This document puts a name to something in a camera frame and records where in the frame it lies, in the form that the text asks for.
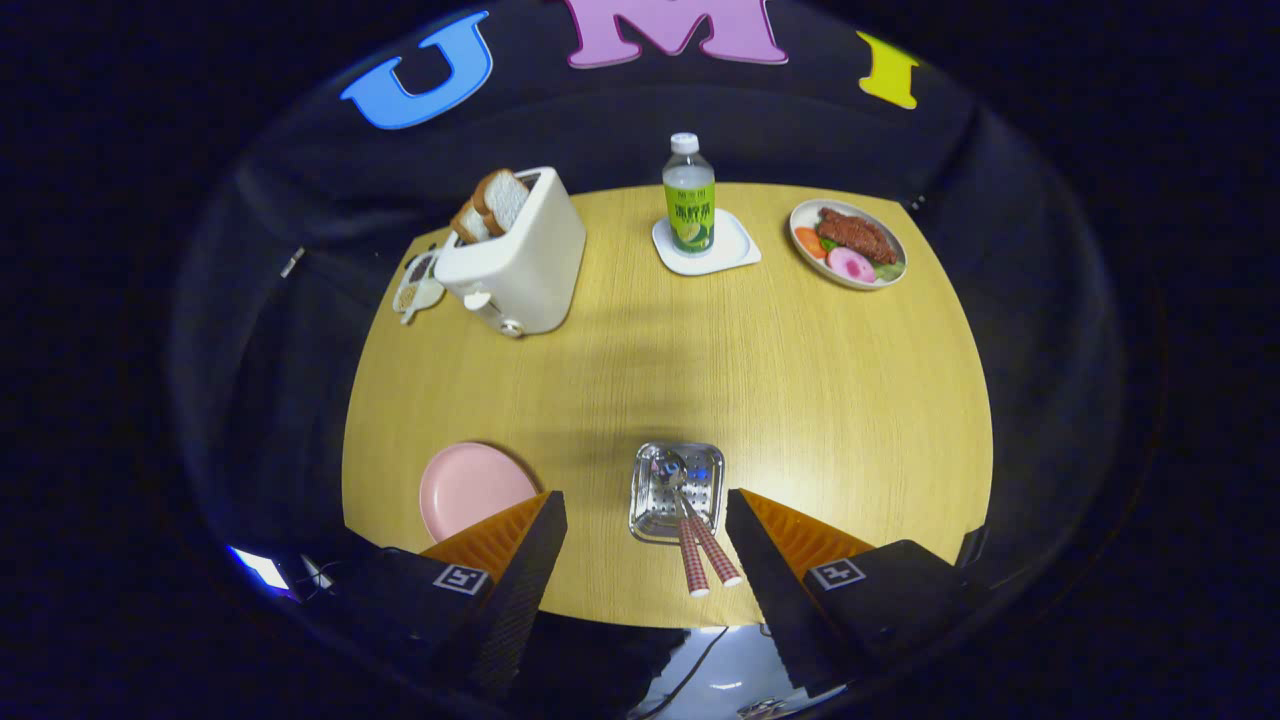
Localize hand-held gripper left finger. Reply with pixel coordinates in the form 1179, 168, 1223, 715
320, 489, 569, 701

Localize perforated metal tray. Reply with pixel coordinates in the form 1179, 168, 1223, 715
629, 441, 726, 546

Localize brown meat slice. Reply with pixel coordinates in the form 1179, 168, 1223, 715
815, 207, 899, 266

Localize white plate of food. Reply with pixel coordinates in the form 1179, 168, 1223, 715
789, 198, 908, 291

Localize black backdrop cloth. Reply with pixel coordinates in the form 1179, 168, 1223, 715
170, 0, 1131, 641

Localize green label water bottle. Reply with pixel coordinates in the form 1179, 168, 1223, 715
662, 132, 717, 256

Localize white bread slice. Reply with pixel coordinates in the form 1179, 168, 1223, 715
472, 168, 531, 236
450, 200, 493, 246

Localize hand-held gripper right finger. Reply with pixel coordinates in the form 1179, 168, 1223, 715
724, 488, 991, 698

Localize spoon with checked handle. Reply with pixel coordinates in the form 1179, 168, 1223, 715
655, 450, 711, 598

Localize white divided bean dish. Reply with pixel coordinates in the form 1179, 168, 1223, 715
392, 250, 447, 326

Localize pink round plate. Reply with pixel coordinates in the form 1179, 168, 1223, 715
419, 443, 541, 544

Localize pink round ham slice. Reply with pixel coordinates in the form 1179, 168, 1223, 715
828, 247, 878, 285

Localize white toaster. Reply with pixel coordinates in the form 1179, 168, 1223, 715
433, 166, 588, 339

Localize white square coaster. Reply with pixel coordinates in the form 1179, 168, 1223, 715
652, 208, 762, 277

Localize fork with checked handle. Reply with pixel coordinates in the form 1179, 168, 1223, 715
660, 470, 744, 588

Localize laptop screen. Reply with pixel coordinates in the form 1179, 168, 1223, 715
228, 545, 293, 593

